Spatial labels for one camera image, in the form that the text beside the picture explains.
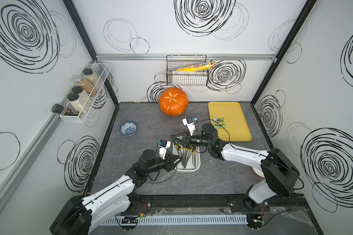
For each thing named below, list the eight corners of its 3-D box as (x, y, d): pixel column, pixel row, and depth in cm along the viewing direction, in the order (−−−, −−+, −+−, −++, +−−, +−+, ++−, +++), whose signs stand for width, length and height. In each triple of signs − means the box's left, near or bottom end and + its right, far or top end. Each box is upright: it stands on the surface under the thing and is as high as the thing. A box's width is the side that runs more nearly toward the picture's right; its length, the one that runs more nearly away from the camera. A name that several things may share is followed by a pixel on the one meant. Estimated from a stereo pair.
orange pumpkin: (158, 115, 114) (155, 101, 102) (167, 99, 125) (165, 85, 113) (181, 121, 110) (181, 107, 98) (188, 104, 121) (189, 90, 110)
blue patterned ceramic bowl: (118, 132, 104) (117, 129, 100) (127, 122, 109) (126, 119, 106) (130, 137, 101) (128, 134, 98) (138, 127, 107) (137, 124, 103)
